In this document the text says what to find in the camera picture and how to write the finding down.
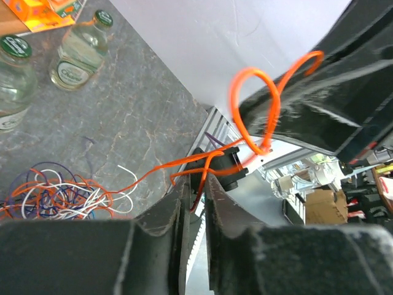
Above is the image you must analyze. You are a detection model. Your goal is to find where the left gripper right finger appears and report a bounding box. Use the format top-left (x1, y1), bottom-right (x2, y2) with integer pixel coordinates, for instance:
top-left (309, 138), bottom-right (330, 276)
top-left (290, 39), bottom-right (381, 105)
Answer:
top-left (204, 175), bottom-right (392, 294)

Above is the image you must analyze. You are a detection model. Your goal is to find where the orange snack boxes stack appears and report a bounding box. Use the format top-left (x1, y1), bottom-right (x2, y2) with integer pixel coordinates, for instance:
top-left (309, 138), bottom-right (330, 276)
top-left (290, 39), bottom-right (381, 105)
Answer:
top-left (1, 0), bottom-right (86, 34)

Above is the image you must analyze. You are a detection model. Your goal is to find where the glass bottle green cap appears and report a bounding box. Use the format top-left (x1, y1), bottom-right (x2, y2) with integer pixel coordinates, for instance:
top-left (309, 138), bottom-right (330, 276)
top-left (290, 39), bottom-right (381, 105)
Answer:
top-left (49, 9), bottom-right (114, 90)
top-left (1, 34), bottom-right (37, 133)

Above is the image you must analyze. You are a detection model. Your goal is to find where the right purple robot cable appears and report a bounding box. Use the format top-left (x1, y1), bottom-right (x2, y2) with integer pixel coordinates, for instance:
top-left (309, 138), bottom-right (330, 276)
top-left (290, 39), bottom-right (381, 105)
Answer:
top-left (204, 132), bottom-right (228, 148)

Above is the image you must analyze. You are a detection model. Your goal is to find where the right glass bottle green cap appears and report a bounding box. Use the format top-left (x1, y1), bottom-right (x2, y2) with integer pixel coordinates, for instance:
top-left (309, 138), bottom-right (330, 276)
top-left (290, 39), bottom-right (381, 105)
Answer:
top-left (49, 9), bottom-right (114, 90)

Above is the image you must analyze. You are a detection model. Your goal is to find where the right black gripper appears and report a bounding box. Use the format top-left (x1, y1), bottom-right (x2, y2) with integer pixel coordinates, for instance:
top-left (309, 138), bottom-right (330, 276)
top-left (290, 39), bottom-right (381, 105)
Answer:
top-left (238, 0), bottom-right (393, 165)

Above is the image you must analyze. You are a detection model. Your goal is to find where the orange wire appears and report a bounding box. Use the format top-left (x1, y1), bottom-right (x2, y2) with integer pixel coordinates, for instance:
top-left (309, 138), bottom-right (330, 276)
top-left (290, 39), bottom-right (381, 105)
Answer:
top-left (104, 50), bottom-right (325, 213)

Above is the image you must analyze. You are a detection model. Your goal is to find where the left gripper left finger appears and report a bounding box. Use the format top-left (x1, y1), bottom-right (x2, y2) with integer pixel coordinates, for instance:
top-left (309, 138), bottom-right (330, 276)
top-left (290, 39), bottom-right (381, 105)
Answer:
top-left (1, 176), bottom-right (190, 294)

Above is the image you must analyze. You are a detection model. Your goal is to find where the left glass bottle green cap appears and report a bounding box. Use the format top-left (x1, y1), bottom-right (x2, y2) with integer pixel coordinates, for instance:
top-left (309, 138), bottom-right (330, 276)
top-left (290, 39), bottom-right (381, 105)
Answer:
top-left (1, 34), bottom-right (37, 133)

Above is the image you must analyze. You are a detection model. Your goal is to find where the coloured wire bundle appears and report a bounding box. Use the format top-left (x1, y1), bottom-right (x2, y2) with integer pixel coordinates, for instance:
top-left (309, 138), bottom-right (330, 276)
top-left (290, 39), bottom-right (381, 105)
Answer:
top-left (0, 162), bottom-right (139, 221)

